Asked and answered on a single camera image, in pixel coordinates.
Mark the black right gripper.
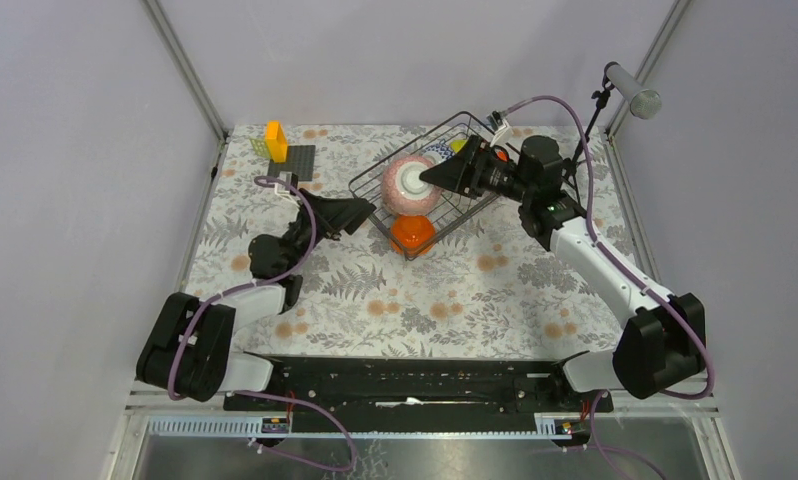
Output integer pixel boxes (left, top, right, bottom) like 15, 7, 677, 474
419, 135, 534, 205

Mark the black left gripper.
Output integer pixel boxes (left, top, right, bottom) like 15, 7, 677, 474
282, 189, 377, 274

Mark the pink patterned bowl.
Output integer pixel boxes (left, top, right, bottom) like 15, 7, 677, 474
380, 155, 441, 216

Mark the orange bowl front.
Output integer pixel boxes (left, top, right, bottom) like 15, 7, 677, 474
391, 215, 436, 257

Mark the blue white patterned bowl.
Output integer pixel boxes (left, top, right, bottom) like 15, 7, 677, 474
422, 144, 455, 164

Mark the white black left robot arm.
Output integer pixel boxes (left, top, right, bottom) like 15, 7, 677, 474
136, 190, 376, 402

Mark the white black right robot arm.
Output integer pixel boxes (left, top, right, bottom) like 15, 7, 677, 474
419, 135, 713, 412

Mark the yellow green bowl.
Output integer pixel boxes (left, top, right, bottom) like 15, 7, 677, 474
448, 138, 468, 153

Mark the grey lego baseplate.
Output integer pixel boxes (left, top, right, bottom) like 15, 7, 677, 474
266, 145, 316, 182

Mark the floral tablecloth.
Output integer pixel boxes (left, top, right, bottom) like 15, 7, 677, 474
184, 125, 634, 360

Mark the orange block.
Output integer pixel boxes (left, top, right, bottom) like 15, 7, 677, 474
264, 121, 289, 164

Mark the yellow green grid plate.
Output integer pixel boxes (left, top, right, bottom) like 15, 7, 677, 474
249, 137, 271, 158

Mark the black microphone tripod stand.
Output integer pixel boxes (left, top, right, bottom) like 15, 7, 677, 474
564, 75, 615, 202

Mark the silver microphone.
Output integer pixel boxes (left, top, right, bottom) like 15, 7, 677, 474
604, 62, 662, 120

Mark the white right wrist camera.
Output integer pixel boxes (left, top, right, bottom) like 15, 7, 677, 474
488, 111, 513, 146

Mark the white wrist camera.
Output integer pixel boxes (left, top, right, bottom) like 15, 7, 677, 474
273, 171, 299, 201
488, 111, 513, 146

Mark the black wire dish rack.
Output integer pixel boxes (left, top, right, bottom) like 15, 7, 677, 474
348, 111, 498, 260

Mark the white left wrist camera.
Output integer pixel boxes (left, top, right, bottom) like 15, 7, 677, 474
273, 171, 299, 201

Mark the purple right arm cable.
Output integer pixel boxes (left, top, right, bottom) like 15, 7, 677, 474
501, 95, 717, 480

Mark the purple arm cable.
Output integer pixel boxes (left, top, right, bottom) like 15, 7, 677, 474
501, 95, 717, 480
167, 174, 361, 473

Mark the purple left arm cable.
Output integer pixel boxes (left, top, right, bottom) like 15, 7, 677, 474
167, 174, 361, 473

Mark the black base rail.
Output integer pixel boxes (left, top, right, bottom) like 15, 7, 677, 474
223, 356, 596, 434

